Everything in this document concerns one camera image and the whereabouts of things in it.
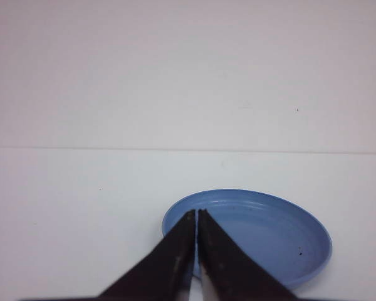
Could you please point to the blue round plate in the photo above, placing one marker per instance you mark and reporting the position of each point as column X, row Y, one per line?
column 283, row 238

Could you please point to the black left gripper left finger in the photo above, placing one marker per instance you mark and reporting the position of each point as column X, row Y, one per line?
column 166, row 272

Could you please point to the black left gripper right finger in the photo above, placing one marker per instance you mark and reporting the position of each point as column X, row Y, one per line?
column 227, row 273

